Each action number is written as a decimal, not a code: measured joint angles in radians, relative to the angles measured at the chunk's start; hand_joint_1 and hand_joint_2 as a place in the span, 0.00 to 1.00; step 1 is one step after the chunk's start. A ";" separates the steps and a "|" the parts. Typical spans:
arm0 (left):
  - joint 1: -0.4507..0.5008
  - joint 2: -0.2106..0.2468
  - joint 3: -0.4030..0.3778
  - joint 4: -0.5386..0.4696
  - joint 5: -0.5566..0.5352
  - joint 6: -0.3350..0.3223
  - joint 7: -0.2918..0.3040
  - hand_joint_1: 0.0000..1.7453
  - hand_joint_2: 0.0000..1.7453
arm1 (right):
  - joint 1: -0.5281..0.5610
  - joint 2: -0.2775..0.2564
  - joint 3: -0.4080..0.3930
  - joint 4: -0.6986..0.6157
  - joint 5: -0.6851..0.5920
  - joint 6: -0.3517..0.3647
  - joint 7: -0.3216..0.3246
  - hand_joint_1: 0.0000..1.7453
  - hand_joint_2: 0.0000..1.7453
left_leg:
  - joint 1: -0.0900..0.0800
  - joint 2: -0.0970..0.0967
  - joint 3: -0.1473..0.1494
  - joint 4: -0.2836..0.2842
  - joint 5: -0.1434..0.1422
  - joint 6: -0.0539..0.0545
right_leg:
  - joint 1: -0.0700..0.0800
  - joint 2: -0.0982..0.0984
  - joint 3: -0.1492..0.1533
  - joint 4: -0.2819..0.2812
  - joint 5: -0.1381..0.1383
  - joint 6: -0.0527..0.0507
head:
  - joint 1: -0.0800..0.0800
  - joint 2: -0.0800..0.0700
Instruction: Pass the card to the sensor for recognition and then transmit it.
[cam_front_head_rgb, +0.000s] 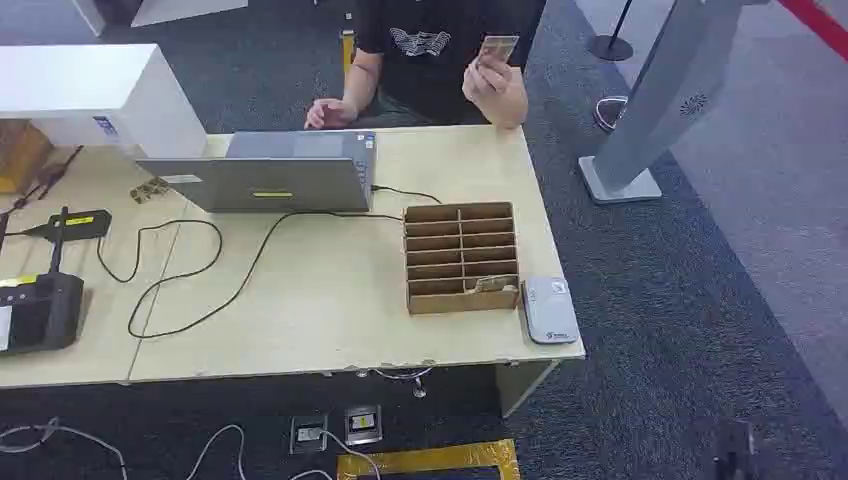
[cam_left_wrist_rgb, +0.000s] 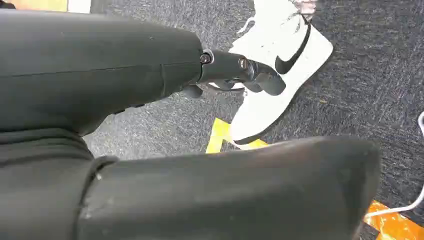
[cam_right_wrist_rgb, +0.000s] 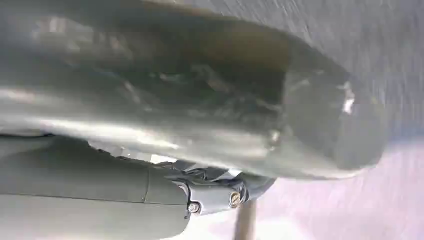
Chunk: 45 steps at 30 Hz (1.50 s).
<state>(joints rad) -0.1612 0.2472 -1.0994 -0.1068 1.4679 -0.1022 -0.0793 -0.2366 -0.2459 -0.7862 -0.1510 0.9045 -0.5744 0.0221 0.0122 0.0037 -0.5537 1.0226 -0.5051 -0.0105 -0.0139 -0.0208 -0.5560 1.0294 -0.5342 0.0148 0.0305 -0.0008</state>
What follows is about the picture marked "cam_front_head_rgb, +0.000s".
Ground person's left hand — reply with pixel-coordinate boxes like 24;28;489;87
461;56;530;130

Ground person's right hand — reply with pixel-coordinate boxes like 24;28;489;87
304;97;360;130

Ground card with printed face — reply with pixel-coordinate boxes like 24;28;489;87
476;34;521;69

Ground person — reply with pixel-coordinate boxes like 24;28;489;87
304;0;549;130

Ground grey laptop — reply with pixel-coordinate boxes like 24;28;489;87
135;129;378;215

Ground wooden card box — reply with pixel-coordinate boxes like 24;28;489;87
402;201;522;316

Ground grey kiosk stand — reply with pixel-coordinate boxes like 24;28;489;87
578;0;770;205

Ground card in wooden box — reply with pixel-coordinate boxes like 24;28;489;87
465;274;519;295

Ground small patterned card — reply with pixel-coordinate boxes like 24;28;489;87
129;176;171;205

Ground grey card reader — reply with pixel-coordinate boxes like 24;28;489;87
521;276;581;346

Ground white box printer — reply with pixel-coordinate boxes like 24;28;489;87
0;43;209;160

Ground black handheld scanner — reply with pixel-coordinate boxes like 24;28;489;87
0;206;113;274

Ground silver floor socket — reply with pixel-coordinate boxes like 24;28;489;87
343;404;384;446

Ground brown cardboard box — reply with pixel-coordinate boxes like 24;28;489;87
0;119;54;195

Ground black floor socket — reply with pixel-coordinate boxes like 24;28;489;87
289;414;329;456

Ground red barrier belt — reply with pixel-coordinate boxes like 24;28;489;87
776;0;848;63

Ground black desk device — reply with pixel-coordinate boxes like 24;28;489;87
0;271;86;357

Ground coiled cable on floor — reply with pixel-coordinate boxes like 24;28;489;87
592;95;629;133

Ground black stanchion post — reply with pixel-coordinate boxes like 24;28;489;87
586;0;636;63

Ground black laptop cable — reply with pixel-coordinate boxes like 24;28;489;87
96;184;444;340

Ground white floor cable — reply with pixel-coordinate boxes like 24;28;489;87
0;417;383;480

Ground yellow floor tape frame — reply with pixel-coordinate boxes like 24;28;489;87
335;439;522;480

